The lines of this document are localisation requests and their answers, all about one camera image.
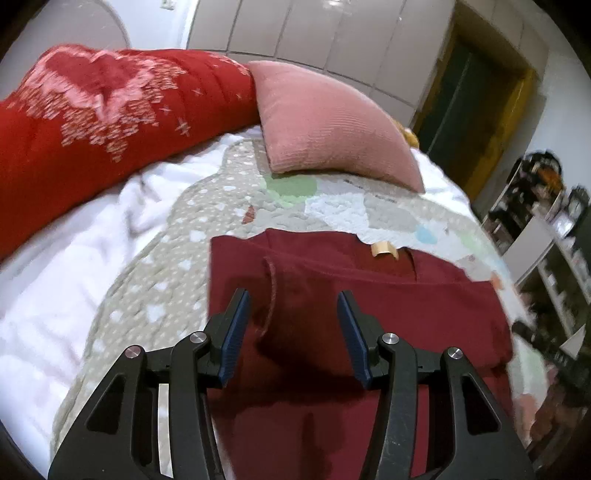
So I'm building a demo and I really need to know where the grey rounded headboard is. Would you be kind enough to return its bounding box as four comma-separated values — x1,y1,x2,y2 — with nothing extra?
14,0,132,51

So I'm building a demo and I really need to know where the dark green door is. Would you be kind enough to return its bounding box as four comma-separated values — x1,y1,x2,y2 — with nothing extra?
411,21,539,204

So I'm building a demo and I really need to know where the pink pillow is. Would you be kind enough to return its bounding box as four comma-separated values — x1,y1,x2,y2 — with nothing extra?
248,60,426,193

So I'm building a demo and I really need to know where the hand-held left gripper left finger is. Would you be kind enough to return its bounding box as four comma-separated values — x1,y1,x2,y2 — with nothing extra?
46,288,252,480

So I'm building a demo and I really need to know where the white shelf unit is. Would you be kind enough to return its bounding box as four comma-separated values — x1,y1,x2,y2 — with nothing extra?
503,215,591,356

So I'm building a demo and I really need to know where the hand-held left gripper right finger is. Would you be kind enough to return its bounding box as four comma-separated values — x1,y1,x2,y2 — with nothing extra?
336,291,536,480

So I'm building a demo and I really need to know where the maroon shirt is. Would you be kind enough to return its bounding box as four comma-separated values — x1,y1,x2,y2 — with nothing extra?
209,229,517,480

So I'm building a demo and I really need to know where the red printed cushion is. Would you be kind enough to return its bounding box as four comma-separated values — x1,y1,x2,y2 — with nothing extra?
0,44,264,261

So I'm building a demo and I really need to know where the yellow plush toy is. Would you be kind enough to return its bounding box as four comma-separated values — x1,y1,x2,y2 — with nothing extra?
392,119,420,149

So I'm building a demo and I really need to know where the white bed sheet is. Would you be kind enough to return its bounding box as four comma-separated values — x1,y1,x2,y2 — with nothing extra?
0,127,476,444

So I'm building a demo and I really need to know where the small table clock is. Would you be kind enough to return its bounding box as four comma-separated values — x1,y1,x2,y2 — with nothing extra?
564,187,589,224

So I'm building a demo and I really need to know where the beige wardrobe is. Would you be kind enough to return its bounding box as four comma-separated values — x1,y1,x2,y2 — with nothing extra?
187,0,458,127

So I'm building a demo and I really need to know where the patchwork quilt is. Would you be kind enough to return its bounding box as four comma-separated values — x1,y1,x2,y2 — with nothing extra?
48,136,550,464

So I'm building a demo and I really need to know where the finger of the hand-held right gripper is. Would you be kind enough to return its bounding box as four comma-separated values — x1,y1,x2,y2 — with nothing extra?
512,320,561,357

